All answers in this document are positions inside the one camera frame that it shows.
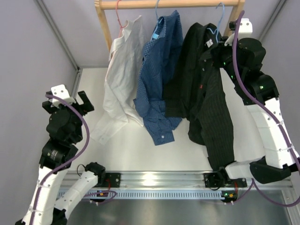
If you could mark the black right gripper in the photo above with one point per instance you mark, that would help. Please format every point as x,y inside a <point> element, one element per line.
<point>217,52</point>

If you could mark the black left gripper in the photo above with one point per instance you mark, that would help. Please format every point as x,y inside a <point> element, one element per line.
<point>87,106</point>

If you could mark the light blue hanger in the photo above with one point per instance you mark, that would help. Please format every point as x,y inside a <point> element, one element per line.
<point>215,32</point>

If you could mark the dark pinstriped shirt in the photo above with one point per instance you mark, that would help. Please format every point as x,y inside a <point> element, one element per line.
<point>196,93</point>

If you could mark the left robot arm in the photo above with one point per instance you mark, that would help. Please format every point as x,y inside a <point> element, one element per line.
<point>65,130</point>

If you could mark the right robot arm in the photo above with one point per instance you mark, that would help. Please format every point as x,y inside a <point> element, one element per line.
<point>259,94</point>

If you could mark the blue checked shirt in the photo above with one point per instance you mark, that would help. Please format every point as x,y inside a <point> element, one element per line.
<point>159,58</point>

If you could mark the white shirt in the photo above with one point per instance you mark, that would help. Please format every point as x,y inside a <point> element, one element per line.
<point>121,80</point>

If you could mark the pink hanger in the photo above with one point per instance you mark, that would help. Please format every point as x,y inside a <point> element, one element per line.
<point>118,19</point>

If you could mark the blue hanger under blue shirt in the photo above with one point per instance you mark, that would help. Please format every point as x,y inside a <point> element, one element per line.
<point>156,10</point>

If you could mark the wooden clothes rack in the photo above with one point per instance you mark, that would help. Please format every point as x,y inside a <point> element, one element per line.
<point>101,6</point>

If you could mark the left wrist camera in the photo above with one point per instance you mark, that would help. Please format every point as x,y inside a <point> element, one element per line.
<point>61,92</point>

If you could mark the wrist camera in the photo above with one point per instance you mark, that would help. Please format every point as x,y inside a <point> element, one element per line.
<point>61,92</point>
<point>245,30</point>

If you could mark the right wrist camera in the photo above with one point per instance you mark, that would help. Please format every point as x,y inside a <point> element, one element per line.
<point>245,30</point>

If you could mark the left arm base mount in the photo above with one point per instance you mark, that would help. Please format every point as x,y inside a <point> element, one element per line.
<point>112,180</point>

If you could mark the aluminium frame post right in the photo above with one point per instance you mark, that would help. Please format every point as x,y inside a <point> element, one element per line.
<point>262,14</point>

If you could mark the aluminium frame post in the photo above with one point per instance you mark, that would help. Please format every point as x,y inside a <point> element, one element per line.
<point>262,14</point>
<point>53,26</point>

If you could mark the aluminium frame post left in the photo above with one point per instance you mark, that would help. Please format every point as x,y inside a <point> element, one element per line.
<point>53,26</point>

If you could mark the perforated cable duct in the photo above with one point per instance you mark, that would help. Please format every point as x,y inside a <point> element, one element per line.
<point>161,194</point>

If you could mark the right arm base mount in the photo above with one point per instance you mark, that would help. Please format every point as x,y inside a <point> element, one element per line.
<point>216,180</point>

